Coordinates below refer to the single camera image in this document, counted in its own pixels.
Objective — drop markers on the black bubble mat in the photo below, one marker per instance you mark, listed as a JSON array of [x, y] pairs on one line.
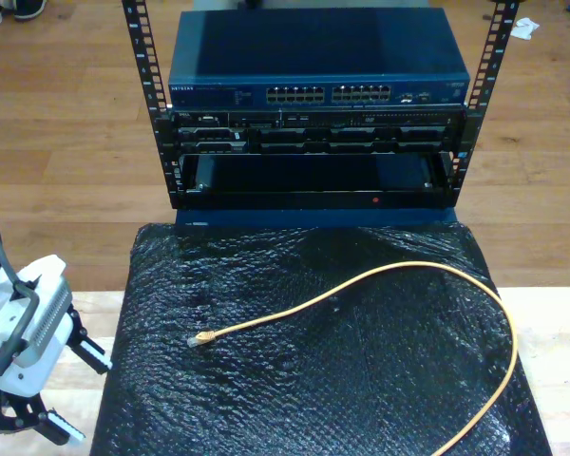
[[313, 380]]

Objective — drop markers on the blue rack base unit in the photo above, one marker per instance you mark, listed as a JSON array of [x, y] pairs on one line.
[[266, 217]]

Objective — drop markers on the black rack server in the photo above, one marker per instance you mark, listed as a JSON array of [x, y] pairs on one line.
[[313, 138]]

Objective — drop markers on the black shoe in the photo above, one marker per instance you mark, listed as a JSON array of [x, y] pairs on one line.
[[31, 8]]

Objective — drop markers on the crumpled white paper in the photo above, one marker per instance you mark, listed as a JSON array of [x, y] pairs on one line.
[[525, 28]]

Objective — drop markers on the black perforated rack post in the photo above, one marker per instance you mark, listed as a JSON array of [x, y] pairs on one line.
[[151, 76], [494, 47]]

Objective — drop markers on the blue network switch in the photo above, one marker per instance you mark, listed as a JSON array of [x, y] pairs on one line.
[[313, 47]]

